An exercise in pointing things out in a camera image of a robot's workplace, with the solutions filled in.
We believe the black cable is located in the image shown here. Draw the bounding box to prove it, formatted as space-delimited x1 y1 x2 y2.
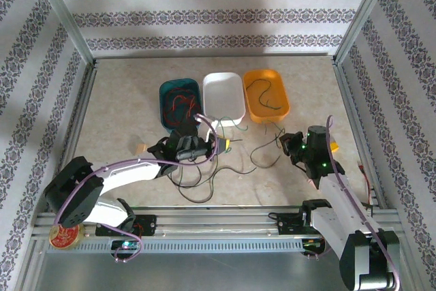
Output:
176 168 222 204
169 164 205 188
210 166 257 183

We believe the white plastic bin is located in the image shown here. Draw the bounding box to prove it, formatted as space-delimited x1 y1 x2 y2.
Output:
202 72 246 127

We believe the orange plastic bin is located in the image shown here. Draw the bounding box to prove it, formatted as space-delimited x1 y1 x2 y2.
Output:
243 68 291 125

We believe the teal plastic bin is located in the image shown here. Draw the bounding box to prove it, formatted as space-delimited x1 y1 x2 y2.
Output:
158 78 204 135

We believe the aluminium table edge rail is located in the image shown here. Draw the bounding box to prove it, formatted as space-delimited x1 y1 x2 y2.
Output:
56 59 98 169
332 59 388 210
91 52 338 61

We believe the red wire with connector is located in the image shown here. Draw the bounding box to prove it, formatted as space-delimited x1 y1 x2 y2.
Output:
357 162 374 205

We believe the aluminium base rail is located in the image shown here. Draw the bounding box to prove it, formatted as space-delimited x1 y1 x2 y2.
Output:
32 204 401 254

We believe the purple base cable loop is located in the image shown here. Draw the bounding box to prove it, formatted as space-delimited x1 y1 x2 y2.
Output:
108 224 144 264

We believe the aluminium frame post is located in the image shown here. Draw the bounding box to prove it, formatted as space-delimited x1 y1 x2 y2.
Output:
29 0 95 65
332 0 405 65

